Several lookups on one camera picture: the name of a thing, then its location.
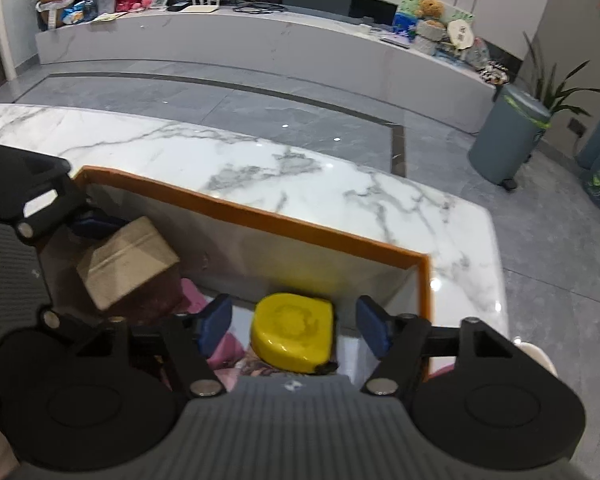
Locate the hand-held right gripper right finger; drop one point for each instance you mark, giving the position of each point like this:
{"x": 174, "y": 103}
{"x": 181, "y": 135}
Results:
{"x": 372, "y": 329}

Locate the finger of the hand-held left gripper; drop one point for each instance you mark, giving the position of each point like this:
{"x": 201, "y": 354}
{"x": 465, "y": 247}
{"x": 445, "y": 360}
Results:
{"x": 95, "y": 226}
{"x": 75, "y": 321}

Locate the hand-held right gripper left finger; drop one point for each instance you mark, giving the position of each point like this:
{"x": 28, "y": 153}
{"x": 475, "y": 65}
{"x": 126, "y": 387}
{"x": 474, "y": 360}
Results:
{"x": 215, "y": 326}

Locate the pink wallet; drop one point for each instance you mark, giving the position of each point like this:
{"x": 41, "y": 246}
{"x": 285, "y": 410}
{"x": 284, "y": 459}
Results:
{"x": 225, "y": 356}

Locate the brown cardboard box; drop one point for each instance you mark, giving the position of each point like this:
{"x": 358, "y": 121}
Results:
{"x": 130, "y": 260}

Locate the yellow toy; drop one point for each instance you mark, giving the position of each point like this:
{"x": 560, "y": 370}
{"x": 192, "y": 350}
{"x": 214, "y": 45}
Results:
{"x": 290, "y": 327}

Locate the orange box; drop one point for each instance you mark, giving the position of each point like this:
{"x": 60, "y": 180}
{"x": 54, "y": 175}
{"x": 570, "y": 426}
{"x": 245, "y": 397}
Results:
{"x": 300, "y": 231}

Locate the white round seat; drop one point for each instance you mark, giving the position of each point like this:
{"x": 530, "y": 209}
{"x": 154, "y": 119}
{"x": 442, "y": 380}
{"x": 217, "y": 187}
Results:
{"x": 536, "y": 356}

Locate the paper sheets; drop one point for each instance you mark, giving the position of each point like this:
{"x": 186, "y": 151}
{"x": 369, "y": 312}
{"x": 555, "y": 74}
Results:
{"x": 107, "y": 16}

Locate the blue snack packets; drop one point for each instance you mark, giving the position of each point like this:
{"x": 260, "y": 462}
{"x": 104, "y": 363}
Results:
{"x": 77, "y": 12}

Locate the pink plush toys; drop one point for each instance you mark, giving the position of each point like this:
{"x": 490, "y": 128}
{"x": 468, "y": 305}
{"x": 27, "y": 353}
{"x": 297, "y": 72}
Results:
{"x": 132, "y": 2}

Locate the grey trash bin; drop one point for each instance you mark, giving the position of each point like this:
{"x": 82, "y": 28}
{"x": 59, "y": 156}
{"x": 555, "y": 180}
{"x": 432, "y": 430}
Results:
{"x": 507, "y": 140}

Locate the black set-top box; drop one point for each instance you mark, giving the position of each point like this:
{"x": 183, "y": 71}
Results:
{"x": 180, "y": 6}

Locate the white desk clock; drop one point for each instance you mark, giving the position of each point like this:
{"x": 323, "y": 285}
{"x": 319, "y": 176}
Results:
{"x": 161, "y": 0}

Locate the white marble television console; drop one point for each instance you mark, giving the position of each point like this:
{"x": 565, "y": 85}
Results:
{"x": 260, "y": 45}

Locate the grey flower pot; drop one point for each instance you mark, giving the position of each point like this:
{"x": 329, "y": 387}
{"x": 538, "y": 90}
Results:
{"x": 430, "y": 37}

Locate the long-leaf potted plant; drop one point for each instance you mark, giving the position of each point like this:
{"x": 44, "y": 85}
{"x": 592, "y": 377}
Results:
{"x": 555, "y": 85}

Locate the green picture card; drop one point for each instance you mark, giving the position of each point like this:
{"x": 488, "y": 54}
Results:
{"x": 405, "y": 10}

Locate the small brown teddy bear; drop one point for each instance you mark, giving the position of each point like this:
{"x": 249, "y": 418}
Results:
{"x": 428, "y": 7}

